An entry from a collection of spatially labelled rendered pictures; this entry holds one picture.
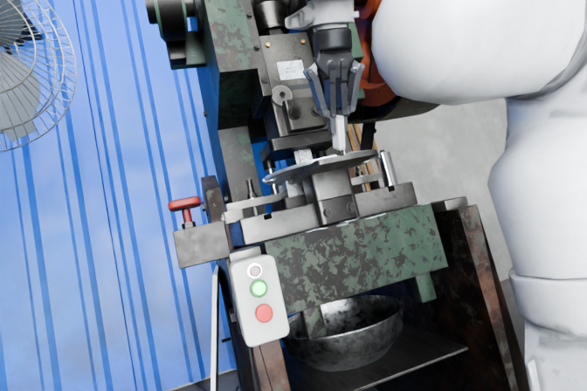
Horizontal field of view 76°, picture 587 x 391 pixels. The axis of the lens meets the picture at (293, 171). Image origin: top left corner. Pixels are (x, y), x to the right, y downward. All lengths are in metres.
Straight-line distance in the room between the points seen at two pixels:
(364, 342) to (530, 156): 0.69
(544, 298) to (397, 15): 0.22
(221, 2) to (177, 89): 1.28
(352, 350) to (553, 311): 0.65
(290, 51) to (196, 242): 0.58
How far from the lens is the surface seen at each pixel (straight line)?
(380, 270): 0.84
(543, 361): 0.35
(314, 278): 0.79
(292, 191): 0.98
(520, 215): 0.33
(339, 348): 0.93
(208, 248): 0.73
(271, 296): 0.66
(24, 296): 2.26
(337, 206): 0.87
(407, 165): 2.56
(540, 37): 0.31
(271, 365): 0.73
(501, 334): 0.94
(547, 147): 0.33
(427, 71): 0.28
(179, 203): 0.73
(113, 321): 2.17
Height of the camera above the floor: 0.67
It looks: 8 degrees up
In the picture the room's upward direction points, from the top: 13 degrees counter-clockwise
